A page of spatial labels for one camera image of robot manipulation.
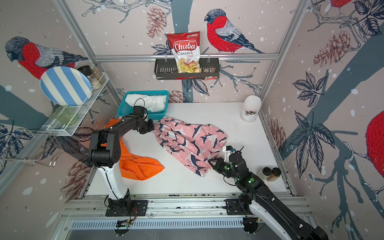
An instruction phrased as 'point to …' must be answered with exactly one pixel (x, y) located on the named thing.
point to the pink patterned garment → (190, 146)
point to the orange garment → (132, 167)
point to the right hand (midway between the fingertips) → (208, 160)
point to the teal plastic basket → (127, 108)
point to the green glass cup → (65, 115)
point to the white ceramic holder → (251, 107)
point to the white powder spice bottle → (266, 171)
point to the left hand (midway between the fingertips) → (156, 124)
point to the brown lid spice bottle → (276, 173)
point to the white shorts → (151, 103)
